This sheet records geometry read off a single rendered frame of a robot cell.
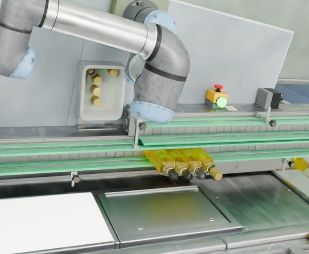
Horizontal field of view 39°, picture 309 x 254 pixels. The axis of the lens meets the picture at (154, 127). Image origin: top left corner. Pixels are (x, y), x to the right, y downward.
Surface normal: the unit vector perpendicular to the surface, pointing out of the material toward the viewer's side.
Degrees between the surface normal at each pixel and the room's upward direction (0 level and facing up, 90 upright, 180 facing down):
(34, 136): 90
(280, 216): 90
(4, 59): 4
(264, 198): 90
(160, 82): 31
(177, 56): 14
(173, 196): 90
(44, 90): 0
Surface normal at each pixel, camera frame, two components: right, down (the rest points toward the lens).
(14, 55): 0.59, 0.43
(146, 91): -0.59, 0.04
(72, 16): 0.44, 0.15
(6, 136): 0.12, -0.93
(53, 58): 0.37, 0.37
